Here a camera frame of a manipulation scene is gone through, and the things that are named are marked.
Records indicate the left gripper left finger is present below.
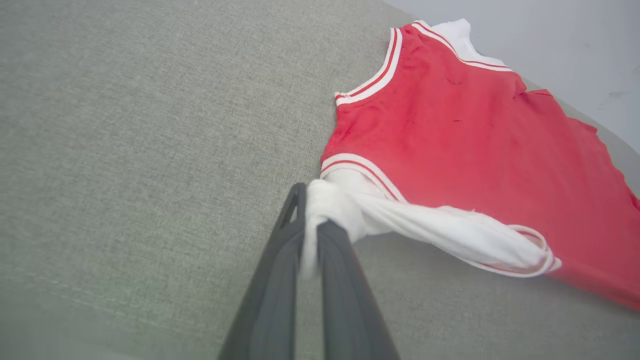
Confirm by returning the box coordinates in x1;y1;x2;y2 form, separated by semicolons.
218;182;308;360

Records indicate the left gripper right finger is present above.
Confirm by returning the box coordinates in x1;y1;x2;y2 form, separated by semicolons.
316;219;401;360

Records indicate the red and white sleeveless garment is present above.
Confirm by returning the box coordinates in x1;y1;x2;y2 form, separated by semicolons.
299;18;640;312

